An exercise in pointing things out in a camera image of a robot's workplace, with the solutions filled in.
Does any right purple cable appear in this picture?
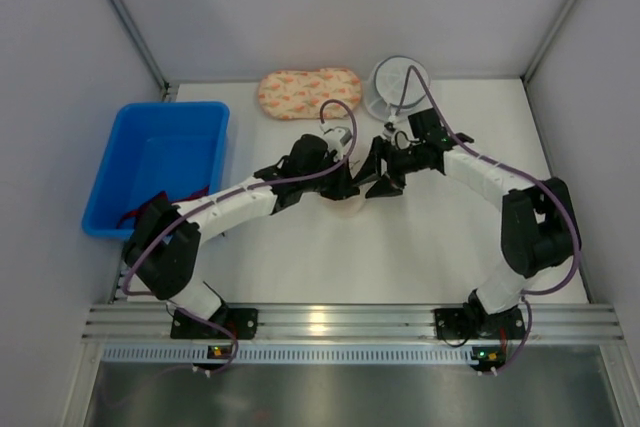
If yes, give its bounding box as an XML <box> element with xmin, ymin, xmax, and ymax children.
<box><xmin>392</xmin><ymin>65</ymin><xmax>583</xmax><ymax>376</ymax></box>

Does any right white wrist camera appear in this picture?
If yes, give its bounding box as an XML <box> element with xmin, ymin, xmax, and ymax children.
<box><xmin>383</xmin><ymin>114</ymin><xmax>399</xmax><ymax>142</ymax></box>

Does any purple cable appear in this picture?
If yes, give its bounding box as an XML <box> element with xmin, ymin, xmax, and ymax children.
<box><xmin>121</xmin><ymin>99</ymin><xmax>357</xmax><ymax>374</ymax></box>
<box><xmin>392</xmin><ymin>65</ymin><xmax>583</xmax><ymax>376</ymax></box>

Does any floral laundry bag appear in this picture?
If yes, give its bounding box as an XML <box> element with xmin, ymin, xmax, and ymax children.
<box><xmin>257</xmin><ymin>67</ymin><xmax>363</xmax><ymax>120</ymax></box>

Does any aluminium mounting rail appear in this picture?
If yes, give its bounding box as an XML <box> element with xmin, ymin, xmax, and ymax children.
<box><xmin>81</xmin><ymin>303</ymin><xmax>624</xmax><ymax>345</ymax></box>

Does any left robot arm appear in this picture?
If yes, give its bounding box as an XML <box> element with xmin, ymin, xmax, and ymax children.
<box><xmin>122</xmin><ymin>127</ymin><xmax>359</xmax><ymax>325</ymax></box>

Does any blue plastic bin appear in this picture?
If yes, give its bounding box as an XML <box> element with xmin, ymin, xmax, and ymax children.
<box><xmin>82</xmin><ymin>101</ymin><xmax>230</xmax><ymax>240</ymax></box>

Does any red garment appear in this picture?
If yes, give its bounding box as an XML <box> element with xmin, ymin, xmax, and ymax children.
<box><xmin>116</xmin><ymin>185</ymin><xmax>209</xmax><ymax>229</ymax></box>

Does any slotted cable duct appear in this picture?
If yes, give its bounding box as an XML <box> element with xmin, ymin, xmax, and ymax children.
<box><xmin>102</xmin><ymin>343</ymin><xmax>504</xmax><ymax>365</ymax></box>

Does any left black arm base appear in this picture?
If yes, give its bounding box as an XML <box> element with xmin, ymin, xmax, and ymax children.
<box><xmin>170</xmin><ymin>306</ymin><xmax>259</xmax><ymax>340</ymax></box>

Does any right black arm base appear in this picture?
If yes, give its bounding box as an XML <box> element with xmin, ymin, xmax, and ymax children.
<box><xmin>433</xmin><ymin>306</ymin><xmax>525</xmax><ymax>345</ymax></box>

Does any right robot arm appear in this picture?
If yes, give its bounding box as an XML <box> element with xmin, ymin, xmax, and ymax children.
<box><xmin>354</xmin><ymin>109</ymin><xmax>581</xmax><ymax>317</ymax></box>

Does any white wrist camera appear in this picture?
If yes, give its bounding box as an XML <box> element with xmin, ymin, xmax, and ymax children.
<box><xmin>320</xmin><ymin>123</ymin><xmax>353</xmax><ymax>160</ymax></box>
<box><xmin>383</xmin><ymin>114</ymin><xmax>399</xmax><ymax>142</ymax></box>

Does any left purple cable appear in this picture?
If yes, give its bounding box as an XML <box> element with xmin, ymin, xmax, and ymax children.
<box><xmin>121</xmin><ymin>99</ymin><xmax>357</xmax><ymax>374</ymax></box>

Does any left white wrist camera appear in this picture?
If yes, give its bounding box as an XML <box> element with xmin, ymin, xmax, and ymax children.
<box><xmin>320</xmin><ymin>123</ymin><xmax>353</xmax><ymax>160</ymax></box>

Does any white mesh cylinder bag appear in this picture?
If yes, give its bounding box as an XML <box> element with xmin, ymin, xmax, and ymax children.
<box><xmin>363</xmin><ymin>55</ymin><xmax>430</xmax><ymax>122</ymax></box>

